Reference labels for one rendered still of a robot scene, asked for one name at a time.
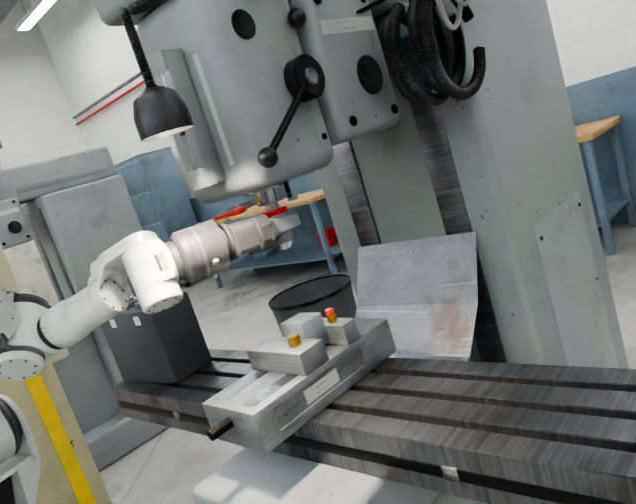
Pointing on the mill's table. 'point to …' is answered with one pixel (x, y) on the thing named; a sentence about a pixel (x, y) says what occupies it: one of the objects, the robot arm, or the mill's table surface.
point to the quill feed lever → (302, 72)
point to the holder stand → (156, 343)
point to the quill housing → (241, 88)
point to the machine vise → (299, 386)
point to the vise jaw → (274, 356)
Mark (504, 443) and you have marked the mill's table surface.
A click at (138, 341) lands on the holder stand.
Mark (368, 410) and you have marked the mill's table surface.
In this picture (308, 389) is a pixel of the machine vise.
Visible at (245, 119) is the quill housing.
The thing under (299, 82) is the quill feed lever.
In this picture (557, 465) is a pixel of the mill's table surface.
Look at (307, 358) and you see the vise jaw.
